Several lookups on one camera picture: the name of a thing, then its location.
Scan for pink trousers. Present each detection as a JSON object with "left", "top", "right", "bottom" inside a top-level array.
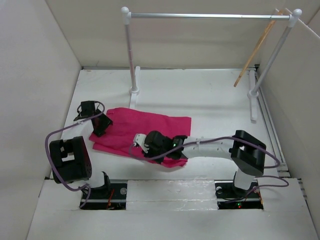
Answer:
[{"left": 89, "top": 107, "right": 192, "bottom": 157}]

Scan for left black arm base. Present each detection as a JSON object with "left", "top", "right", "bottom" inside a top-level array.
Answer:
[{"left": 79, "top": 182, "right": 128, "bottom": 211}]

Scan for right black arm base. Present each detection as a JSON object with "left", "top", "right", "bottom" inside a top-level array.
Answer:
[{"left": 214, "top": 180, "right": 264, "bottom": 210}]

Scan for wooden clothes hanger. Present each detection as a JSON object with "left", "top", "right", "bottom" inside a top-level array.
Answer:
[{"left": 233, "top": 9, "right": 285, "bottom": 88}]

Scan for white metal clothes rack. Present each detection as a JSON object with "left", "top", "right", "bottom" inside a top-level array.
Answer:
[{"left": 121, "top": 6, "right": 303, "bottom": 122}]

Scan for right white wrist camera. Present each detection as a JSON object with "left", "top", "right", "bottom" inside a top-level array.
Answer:
[{"left": 133, "top": 133, "right": 147, "bottom": 149}]

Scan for aluminium table edge rail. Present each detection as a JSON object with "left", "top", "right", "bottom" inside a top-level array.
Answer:
[{"left": 81, "top": 65, "right": 260, "bottom": 71}]

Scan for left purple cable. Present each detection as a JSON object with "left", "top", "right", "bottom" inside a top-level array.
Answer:
[{"left": 44, "top": 99, "right": 106, "bottom": 208}]

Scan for purple cable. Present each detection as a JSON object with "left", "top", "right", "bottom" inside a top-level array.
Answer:
[
  {"left": 128, "top": 136, "right": 290, "bottom": 203},
  {"left": 44, "top": 99, "right": 106, "bottom": 208}
]

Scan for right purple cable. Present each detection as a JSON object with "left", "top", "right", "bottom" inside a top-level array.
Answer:
[{"left": 128, "top": 136, "right": 290, "bottom": 203}]

